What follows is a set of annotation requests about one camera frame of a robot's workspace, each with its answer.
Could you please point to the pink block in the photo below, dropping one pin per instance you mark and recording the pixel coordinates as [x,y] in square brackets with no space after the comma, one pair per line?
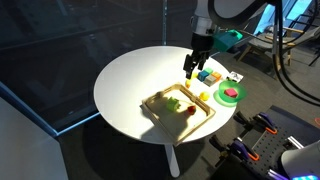
[231,92]

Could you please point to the red toy strawberry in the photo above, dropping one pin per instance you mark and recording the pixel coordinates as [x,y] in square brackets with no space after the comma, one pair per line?
[191,109]

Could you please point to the white table base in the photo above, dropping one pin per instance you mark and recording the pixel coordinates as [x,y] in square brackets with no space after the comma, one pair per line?
[172,160]

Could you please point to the blue block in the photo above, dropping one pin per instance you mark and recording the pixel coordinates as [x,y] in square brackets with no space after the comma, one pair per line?
[202,75]

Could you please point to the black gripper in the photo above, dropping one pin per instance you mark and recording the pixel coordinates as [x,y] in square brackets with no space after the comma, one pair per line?
[200,46]

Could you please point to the black perforated board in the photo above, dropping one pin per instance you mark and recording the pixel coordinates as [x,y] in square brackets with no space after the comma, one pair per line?
[290,130]

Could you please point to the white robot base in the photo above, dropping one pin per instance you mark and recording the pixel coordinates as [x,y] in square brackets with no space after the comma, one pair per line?
[301,161]

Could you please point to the white box with black print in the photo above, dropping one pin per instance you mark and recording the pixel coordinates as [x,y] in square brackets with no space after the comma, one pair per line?
[235,76]

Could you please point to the green plastic bowl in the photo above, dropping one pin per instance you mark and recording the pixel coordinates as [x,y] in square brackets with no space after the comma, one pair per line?
[240,90]

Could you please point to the wooden tray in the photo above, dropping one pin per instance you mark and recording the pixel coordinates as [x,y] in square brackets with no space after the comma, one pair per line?
[166,126]

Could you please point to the orange block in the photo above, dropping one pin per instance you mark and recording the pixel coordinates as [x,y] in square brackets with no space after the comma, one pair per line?
[216,75]

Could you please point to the teal wrist camera housing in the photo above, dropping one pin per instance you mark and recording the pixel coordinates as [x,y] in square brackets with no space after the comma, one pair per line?
[226,40]

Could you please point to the yellow toy lemon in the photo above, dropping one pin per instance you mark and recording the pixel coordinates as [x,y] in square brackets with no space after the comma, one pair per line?
[204,96]

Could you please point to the light green block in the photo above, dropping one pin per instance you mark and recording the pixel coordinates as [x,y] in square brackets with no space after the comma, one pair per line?
[172,104]

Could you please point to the purple clamp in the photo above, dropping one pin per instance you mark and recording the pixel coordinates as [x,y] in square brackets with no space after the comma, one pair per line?
[276,175]
[260,121]
[238,148]

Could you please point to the grey block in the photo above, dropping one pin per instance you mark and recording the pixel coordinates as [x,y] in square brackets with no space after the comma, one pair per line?
[210,80]

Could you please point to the wooden chair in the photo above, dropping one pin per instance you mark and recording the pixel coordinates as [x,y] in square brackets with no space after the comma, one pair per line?
[283,40]

